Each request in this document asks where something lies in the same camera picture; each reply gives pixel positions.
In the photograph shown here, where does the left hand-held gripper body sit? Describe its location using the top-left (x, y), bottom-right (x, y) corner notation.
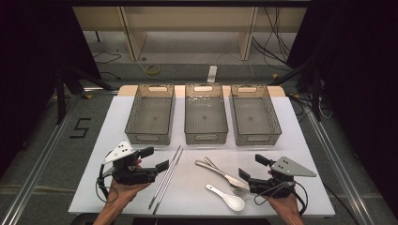
top-left (102, 140), bottom-right (158, 186)

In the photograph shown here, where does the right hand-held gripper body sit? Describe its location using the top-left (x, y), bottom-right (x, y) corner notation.
top-left (248, 156), bottom-right (317, 199)

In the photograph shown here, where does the metal chopstick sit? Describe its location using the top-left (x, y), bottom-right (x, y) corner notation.
top-left (147, 144), bottom-right (183, 210)
top-left (152, 147), bottom-right (185, 216)

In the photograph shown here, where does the metal fork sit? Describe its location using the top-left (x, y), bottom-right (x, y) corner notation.
top-left (203, 156), bottom-right (251, 199)

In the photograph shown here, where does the white ceramic spoon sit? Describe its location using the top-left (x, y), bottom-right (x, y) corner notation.
top-left (204, 183), bottom-right (246, 213)

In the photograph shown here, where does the grey mesh storage bin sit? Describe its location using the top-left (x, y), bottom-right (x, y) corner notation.
top-left (124, 83), bottom-right (176, 146)
top-left (228, 83), bottom-right (283, 147)
top-left (183, 82), bottom-right (230, 145)

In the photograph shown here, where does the person's left hand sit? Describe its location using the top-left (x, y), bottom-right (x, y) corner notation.
top-left (105, 158), bottom-right (152, 204)

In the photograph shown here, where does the person's right hand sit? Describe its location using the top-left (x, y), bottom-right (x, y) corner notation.
top-left (265, 169), bottom-right (300, 218)

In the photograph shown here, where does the white table mat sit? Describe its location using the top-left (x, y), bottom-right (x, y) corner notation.
top-left (68, 95), bottom-right (336, 218)

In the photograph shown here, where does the black metal stand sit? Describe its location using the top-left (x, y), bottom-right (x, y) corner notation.
top-left (54, 60), bottom-right (116, 126)
top-left (268, 57), bottom-right (324, 122)

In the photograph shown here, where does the white power strip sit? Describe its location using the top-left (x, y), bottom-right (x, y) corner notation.
top-left (207, 64), bottom-right (219, 84)

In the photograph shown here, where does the beige wooden shelf unit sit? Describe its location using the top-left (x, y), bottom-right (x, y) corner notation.
top-left (71, 6), bottom-right (308, 62)

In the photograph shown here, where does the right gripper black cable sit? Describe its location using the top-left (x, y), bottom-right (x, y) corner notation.
top-left (253, 180), bottom-right (310, 218)

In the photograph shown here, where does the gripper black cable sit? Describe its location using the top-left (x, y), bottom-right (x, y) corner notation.
top-left (95, 163), bottom-right (119, 204)
top-left (253, 180), bottom-right (310, 218)

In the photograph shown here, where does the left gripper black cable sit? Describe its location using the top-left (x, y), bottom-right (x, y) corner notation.
top-left (95, 163), bottom-right (119, 204)

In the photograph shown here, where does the aluminium floor rail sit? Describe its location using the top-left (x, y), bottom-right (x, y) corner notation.
top-left (303, 107), bottom-right (377, 225)
top-left (0, 93), bottom-right (83, 225)

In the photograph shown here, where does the yellow cable coil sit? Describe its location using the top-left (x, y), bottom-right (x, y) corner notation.
top-left (145, 63), bottom-right (162, 76)

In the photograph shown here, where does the thin black floor cable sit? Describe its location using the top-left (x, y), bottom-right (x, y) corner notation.
top-left (92, 51), bottom-right (122, 66)

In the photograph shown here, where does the white floor cable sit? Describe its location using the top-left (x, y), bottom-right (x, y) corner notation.
top-left (215, 51), bottom-right (255, 86)

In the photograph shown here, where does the bundle of black cables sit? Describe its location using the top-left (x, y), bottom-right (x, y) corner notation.
top-left (251, 7), bottom-right (295, 73)

